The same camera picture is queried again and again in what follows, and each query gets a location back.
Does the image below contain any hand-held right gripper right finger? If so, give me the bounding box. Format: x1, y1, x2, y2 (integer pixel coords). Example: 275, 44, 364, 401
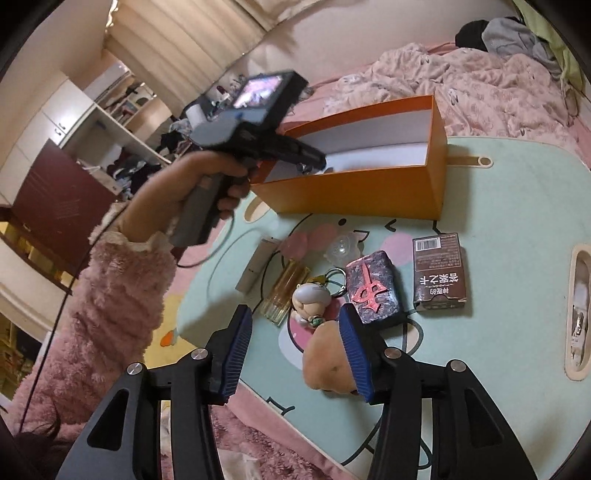
338, 304, 539, 480

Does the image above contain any dark brown card box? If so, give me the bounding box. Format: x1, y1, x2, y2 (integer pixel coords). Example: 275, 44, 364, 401
411, 233, 469, 312

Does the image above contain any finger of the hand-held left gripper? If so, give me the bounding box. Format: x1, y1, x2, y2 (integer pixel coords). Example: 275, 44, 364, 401
268, 134, 329, 175

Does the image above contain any beige lipstick tube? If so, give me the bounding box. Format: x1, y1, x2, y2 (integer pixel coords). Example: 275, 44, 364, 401
235, 236, 281, 294

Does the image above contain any pink floral duvet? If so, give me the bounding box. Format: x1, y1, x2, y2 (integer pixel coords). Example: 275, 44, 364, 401
332, 44, 587, 148

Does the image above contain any person's dark hair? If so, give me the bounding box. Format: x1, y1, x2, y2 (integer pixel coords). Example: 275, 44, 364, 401
0, 401, 88, 480

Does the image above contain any person's left hand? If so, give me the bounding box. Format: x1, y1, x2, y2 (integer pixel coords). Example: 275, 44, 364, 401
124, 150, 252, 241

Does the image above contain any beige curtain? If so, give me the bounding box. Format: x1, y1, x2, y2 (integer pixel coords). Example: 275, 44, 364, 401
104, 0, 324, 93

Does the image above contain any black cable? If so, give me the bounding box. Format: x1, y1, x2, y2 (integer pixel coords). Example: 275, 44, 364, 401
16, 198, 236, 439

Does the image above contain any person's left forearm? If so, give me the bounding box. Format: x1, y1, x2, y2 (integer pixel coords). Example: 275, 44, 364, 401
9, 228, 178, 444

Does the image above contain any white shelving unit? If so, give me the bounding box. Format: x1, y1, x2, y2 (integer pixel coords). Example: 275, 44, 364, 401
0, 60, 185, 195

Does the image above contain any grey garment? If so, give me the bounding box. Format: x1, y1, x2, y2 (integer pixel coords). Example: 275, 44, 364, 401
482, 17, 561, 77

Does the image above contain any dark brown board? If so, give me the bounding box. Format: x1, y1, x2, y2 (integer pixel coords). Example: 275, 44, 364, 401
9, 138, 121, 282

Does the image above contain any doll figure keychain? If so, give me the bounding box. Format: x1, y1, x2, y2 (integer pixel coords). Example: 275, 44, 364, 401
290, 270, 352, 330

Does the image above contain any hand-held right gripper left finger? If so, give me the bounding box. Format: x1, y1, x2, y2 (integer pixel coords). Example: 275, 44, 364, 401
55, 304, 254, 480

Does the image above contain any brown round plush toy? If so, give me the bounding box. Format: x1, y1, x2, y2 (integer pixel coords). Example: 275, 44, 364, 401
302, 318, 365, 395

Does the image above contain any grey tile with red character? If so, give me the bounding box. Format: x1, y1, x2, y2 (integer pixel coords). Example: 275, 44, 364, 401
345, 250, 409, 329

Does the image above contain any pink fluffy clothing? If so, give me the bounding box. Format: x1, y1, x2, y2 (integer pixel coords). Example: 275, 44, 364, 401
159, 401, 324, 480

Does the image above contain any orange cardboard box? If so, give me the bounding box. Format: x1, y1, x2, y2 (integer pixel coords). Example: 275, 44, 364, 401
249, 95, 450, 221

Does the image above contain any black garment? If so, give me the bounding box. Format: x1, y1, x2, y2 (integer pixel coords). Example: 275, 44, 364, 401
455, 18, 497, 49

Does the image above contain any yellow-green hanging garment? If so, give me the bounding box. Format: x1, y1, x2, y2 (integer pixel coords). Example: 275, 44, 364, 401
512, 0, 583, 88

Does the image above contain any white padded headboard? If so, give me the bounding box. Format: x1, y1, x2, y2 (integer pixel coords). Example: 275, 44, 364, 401
245, 0, 522, 88

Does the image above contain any amber glass tube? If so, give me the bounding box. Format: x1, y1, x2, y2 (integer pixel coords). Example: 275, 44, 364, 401
259, 258, 311, 326

